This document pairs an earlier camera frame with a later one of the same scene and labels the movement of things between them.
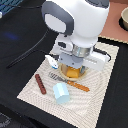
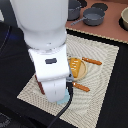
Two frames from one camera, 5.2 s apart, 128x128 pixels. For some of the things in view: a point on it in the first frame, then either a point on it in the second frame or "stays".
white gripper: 78,56 -> 51,70
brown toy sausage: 40,84 stays
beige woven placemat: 66,102 stays
